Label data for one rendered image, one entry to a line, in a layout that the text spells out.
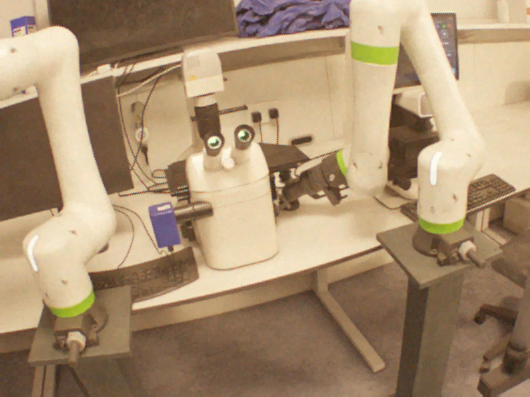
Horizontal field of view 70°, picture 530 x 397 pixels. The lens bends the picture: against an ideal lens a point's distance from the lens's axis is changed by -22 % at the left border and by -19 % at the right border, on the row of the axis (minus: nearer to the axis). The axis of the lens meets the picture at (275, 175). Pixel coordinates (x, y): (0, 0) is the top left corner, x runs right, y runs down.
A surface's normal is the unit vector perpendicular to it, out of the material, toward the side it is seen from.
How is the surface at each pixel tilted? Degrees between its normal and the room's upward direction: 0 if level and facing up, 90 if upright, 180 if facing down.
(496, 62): 90
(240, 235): 91
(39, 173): 86
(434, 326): 90
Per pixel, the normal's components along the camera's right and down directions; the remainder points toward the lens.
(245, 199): 0.31, 0.33
